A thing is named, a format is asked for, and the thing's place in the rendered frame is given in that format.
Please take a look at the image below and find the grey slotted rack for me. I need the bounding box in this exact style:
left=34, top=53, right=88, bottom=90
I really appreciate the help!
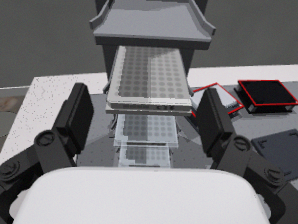
left=89, top=0, right=216, bottom=103

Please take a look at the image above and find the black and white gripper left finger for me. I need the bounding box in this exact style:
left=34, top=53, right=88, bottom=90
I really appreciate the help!
left=0, top=83, right=94, bottom=224

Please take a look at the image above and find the grey flat base plate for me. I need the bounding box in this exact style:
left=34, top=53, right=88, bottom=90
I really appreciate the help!
left=75, top=81, right=298, bottom=219

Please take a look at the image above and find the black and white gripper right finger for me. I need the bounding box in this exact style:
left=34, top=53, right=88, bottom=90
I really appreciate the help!
left=195, top=88, right=298, bottom=224

